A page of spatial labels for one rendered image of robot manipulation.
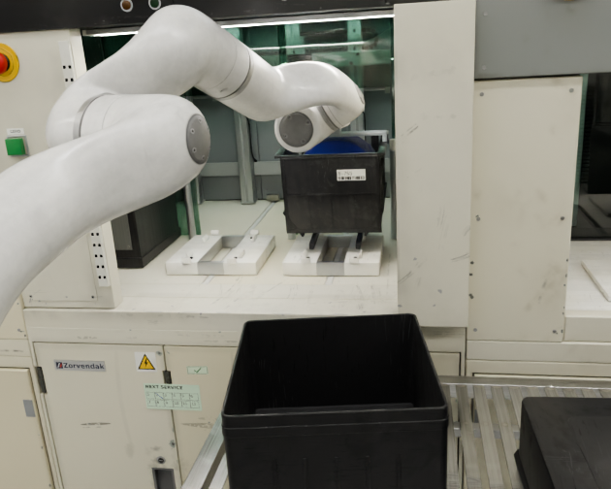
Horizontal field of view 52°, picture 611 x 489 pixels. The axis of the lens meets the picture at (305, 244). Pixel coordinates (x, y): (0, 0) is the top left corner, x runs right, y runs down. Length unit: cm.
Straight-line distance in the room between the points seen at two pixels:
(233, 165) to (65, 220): 143
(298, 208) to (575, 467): 80
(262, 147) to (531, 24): 117
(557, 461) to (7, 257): 65
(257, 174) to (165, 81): 124
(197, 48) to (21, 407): 95
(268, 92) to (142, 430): 78
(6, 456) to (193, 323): 58
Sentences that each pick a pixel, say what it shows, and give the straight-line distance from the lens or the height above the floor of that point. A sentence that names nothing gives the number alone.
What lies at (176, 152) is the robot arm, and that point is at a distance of 71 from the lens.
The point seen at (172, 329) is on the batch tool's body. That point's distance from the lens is 128.
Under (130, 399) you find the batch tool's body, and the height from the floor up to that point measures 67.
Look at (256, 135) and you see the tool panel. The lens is 205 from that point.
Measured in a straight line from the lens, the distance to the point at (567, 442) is 88.
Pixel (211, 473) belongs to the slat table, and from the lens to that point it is 101.
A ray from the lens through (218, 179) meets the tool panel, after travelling 211.
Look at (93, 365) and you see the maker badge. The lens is 139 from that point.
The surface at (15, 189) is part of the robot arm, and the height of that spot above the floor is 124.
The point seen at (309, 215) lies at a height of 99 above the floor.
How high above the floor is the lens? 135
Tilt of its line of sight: 18 degrees down
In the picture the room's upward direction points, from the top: 3 degrees counter-clockwise
